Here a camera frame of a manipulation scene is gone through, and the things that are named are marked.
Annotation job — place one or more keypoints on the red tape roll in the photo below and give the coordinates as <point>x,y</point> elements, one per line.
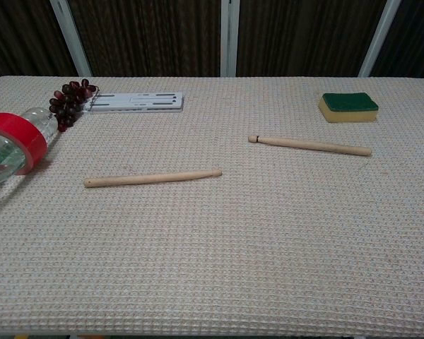
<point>28,136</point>

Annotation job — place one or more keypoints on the clear plastic bottle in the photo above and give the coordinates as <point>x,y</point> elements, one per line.
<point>1,155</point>

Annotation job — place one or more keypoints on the bunch of dark red grapes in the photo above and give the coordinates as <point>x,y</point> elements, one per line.
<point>69,102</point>

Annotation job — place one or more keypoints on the yellow sponge with green pad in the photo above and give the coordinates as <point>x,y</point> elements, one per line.
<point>348,107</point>

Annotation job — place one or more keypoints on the plain wooden drumstick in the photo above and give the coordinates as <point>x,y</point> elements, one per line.
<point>152,178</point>

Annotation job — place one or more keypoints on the beige waffle-weave tablecloth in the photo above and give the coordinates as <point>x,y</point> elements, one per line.
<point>212,229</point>

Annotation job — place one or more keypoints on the white frame post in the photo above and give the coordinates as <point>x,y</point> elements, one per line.
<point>378,37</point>
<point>70,37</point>
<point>229,37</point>

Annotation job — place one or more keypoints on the white flat plastic holder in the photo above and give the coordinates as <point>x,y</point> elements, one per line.
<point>138,102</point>

